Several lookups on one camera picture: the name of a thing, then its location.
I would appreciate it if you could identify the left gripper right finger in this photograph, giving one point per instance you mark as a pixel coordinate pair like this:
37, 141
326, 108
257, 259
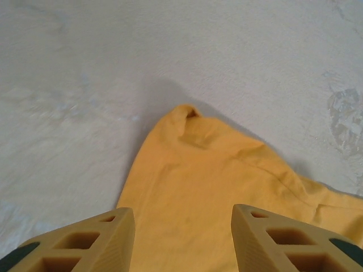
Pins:
246, 243

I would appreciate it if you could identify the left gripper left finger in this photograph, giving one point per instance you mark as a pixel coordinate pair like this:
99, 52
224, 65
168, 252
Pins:
119, 243

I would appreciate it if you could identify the orange t-shirt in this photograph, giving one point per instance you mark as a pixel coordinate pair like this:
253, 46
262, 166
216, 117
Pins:
198, 184

